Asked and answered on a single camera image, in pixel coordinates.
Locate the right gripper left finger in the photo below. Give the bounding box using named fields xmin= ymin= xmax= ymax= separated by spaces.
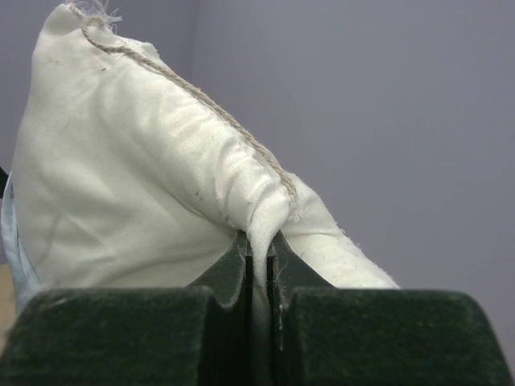
xmin=1 ymin=232 xmax=252 ymax=385

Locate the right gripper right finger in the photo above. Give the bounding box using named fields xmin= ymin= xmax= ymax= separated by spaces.
xmin=267 ymin=234 xmax=514 ymax=386

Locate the white pillow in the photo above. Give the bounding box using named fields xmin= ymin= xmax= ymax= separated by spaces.
xmin=10 ymin=0 xmax=402 ymax=294

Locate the light blue pillowcase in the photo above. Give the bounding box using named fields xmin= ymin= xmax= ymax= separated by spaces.
xmin=1 ymin=175 xmax=43 ymax=314

